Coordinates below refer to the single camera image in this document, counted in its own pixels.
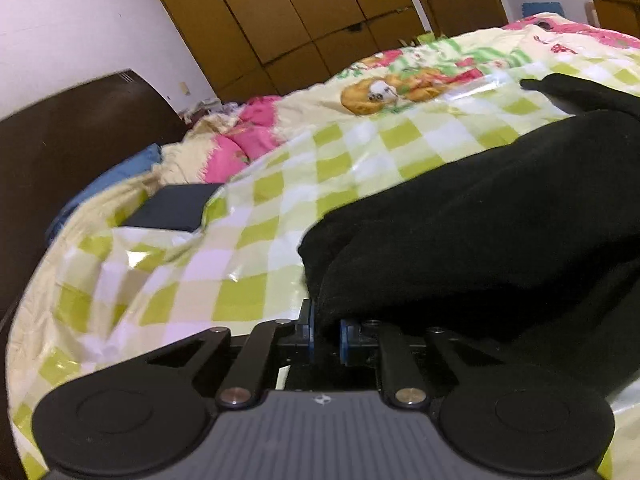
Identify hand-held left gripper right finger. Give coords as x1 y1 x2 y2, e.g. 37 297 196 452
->
339 316 505 410

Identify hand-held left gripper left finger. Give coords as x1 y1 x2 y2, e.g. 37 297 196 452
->
132 297 318 411

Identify black pants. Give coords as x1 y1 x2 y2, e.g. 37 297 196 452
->
297 72 640 401

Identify checkered printed bed cover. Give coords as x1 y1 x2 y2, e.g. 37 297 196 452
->
10 12 640 480

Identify pink quilt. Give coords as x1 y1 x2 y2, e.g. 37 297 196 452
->
160 95 287 184

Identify blue cloth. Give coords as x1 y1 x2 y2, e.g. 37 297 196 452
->
47 144 163 241

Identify dark brown headboard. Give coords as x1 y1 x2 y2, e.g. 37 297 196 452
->
0 69 188 333

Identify wooden wardrobe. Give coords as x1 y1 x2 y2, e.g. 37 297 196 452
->
137 0 431 100

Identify blue foam mat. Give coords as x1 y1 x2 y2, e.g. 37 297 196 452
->
520 1 563 21

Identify wooden cabinet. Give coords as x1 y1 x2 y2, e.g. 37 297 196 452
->
589 0 640 41

